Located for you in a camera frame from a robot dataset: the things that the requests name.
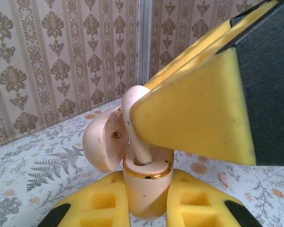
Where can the floral patterned table mat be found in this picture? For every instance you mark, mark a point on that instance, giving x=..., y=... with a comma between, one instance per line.
x=38, y=165

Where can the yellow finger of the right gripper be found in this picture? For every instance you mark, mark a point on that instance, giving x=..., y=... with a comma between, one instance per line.
x=198, y=106
x=203, y=45

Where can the cream earbud charging case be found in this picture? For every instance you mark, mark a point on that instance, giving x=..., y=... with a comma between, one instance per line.
x=146, y=196

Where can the aluminium frame corner post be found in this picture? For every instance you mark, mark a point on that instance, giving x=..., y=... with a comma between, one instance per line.
x=144, y=35

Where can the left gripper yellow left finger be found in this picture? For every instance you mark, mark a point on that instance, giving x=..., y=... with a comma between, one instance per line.
x=101, y=203

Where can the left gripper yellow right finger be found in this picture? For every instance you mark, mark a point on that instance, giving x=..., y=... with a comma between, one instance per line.
x=194, y=205

